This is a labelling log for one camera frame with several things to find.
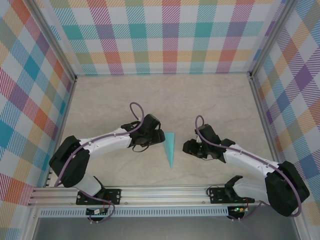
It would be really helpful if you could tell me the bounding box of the light blue paper sheet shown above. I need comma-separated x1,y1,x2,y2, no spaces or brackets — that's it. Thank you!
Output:
163,131,176,169

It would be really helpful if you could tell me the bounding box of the grey metal sheet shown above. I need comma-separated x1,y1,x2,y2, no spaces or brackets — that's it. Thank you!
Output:
32,216,301,240

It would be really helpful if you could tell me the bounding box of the small dark circuit board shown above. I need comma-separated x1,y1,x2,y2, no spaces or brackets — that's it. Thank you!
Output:
85,207,109,216

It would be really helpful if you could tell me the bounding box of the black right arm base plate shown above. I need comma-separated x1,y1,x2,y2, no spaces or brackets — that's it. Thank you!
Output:
208,187,256,205

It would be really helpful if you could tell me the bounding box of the aluminium profile rail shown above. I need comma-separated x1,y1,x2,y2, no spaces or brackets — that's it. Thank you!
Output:
27,184,305,207

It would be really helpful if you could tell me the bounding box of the aluminium table side rail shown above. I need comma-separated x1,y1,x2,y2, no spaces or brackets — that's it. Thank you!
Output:
44,77,77,188
248,73,286,185

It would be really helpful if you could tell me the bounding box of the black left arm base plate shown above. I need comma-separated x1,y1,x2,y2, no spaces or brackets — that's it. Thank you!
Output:
76,189,122,206

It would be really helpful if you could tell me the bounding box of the slotted grey cable duct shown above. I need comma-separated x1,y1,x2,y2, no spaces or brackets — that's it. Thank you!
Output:
38,209,230,218

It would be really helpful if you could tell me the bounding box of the aluminium frame post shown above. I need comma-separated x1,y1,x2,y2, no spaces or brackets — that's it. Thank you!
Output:
248,0,298,76
28,0,77,83

